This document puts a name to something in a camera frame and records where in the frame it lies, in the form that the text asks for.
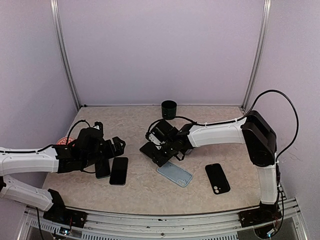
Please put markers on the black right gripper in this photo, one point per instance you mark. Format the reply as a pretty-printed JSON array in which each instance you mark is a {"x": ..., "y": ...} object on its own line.
[{"x": 166, "y": 158}]

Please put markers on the front aluminium rail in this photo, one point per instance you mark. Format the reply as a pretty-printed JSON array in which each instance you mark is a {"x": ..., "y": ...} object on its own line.
[{"x": 100, "y": 225}]

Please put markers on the light blue phone case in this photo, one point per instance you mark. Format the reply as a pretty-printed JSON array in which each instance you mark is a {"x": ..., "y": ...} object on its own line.
[{"x": 175, "y": 174}]

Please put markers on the dark green cup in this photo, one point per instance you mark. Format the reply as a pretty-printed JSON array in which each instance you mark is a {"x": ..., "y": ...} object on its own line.
[{"x": 168, "y": 109}]

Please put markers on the black phone dark edge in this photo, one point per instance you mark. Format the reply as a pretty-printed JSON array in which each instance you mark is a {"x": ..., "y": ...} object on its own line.
[{"x": 119, "y": 170}]

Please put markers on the black phone case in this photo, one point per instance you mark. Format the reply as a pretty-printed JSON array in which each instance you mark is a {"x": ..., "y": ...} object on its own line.
[{"x": 217, "y": 179}]

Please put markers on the aluminium frame post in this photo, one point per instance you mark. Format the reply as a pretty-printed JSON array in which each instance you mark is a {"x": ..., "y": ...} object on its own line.
[
  {"x": 54, "y": 5},
  {"x": 258, "y": 53}
]

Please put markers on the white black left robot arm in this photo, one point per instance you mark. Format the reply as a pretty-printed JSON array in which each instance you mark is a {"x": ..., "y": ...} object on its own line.
[{"x": 88, "y": 149}]

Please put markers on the black phone green edge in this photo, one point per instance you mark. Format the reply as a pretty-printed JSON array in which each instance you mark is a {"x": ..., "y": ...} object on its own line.
[{"x": 103, "y": 171}]

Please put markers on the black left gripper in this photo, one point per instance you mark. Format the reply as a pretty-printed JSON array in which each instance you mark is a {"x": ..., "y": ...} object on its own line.
[{"x": 119, "y": 150}]

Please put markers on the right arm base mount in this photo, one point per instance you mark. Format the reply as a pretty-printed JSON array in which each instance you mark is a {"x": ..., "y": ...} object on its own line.
[{"x": 257, "y": 216}]

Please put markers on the black phone white back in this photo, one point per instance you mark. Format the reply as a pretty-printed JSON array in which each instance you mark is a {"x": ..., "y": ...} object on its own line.
[{"x": 156, "y": 155}]

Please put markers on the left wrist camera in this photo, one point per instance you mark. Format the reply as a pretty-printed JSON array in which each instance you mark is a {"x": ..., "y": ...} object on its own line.
[{"x": 99, "y": 126}]

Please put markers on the red white patterned bowl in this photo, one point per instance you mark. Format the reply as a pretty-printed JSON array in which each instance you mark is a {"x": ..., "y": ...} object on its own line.
[{"x": 65, "y": 140}]

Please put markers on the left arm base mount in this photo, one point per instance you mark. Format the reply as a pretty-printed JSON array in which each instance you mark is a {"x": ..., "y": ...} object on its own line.
[{"x": 65, "y": 216}]

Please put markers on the left aluminium frame post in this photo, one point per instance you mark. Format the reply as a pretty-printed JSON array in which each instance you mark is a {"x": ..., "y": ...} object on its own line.
[{"x": 54, "y": 5}]

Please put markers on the right aluminium frame post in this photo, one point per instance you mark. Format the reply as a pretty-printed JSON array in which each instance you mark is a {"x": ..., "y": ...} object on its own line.
[{"x": 258, "y": 53}]

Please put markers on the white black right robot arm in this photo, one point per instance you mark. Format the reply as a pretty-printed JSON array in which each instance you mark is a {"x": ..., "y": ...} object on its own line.
[{"x": 165, "y": 141}]

